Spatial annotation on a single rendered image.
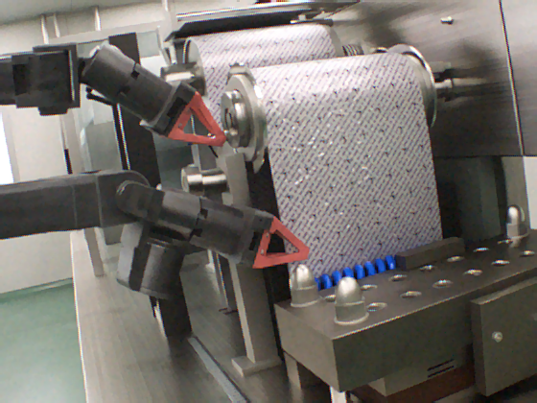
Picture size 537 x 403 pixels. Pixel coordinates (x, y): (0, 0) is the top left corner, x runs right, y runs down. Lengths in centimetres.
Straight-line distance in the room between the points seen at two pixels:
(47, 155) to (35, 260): 109
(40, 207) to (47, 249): 570
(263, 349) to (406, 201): 29
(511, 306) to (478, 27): 40
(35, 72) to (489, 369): 62
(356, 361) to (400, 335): 5
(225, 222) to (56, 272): 570
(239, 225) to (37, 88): 29
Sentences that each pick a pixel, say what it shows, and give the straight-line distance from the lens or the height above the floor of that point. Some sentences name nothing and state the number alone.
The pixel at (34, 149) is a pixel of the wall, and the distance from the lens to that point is 626.
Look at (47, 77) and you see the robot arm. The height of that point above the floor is 134.
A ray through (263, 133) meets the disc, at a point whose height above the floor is 123.
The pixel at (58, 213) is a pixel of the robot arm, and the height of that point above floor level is 119.
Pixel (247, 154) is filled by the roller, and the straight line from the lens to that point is 78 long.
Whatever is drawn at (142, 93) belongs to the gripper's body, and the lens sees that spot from 73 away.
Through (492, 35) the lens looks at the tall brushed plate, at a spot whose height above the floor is 131.
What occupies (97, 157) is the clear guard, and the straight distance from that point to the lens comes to 173.
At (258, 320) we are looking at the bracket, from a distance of 84.
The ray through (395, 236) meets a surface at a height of 106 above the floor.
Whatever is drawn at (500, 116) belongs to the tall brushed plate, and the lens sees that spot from 85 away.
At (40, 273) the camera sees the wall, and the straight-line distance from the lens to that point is 636.
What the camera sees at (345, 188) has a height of 114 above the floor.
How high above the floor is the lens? 124
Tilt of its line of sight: 7 degrees down
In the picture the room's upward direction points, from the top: 10 degrees counter-clockwise
